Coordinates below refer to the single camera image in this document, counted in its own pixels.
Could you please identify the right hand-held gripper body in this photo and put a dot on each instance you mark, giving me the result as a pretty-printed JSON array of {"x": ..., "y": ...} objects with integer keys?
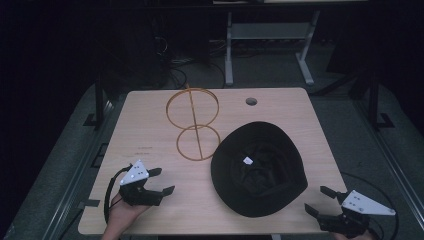
[{"x": 345, "y": 225}]

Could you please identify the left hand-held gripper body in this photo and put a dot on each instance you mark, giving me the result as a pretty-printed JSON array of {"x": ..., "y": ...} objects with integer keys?
[{"x": 140, "y": 196}]

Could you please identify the black bucket hat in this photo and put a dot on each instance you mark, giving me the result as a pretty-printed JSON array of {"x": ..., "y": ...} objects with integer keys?
[{"x": 266, "y": 196}]

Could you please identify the person's left hand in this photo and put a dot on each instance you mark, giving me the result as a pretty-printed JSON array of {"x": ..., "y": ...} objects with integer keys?
[{"x": 121, "y": 215}]

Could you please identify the person's right hand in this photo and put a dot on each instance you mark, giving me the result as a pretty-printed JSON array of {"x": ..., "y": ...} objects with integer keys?
[{"x": 370, "y": 236}]

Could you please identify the grey metal stand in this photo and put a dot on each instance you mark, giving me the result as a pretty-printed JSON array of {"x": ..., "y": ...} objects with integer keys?
[{"x": 266, "y": 30}]

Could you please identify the black table edge bracket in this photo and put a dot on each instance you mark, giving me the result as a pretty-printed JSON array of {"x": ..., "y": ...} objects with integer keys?
[{"x": 89, "y": 203}]

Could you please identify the aluminium floor rail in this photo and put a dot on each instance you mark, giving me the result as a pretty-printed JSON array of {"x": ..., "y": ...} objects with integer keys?
[
  {"x": 76, "y": 173},
  {"x": 390, "y": 160}
]

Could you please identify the black frame post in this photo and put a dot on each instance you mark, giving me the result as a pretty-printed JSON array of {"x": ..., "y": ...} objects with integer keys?
[
  {"x": 99, "y": 103},
  {"x": 373, "y": 103}
]

